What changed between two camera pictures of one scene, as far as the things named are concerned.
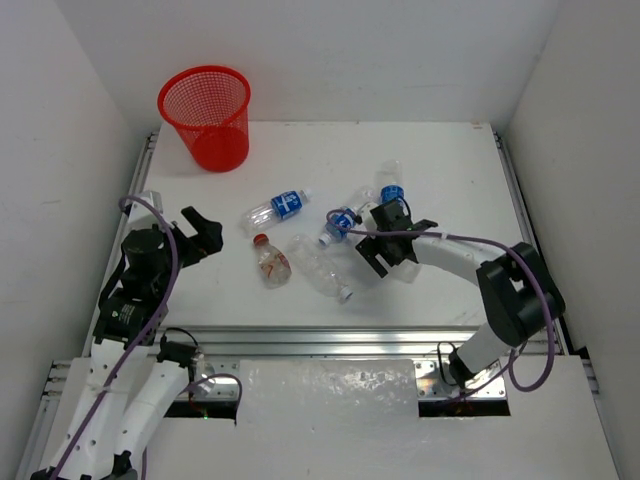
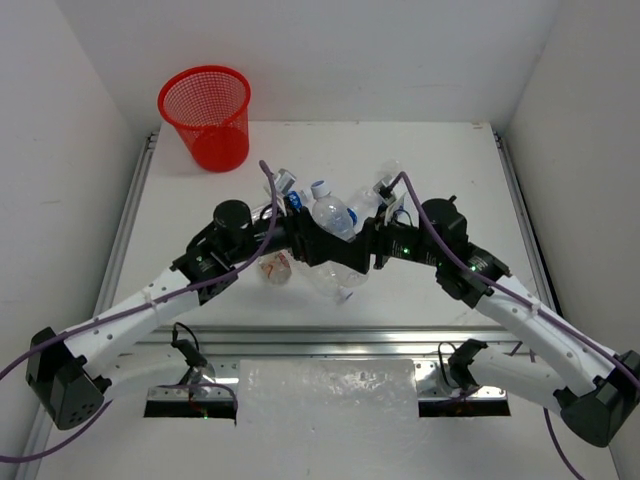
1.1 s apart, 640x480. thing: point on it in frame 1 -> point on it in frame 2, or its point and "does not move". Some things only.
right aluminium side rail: (519, 204) does not move
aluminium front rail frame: (214, 355) does not move
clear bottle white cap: (406, 271) -> (330, 213)
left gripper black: (198, 238) -> (299, 235)
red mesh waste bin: (208, 106) does not move
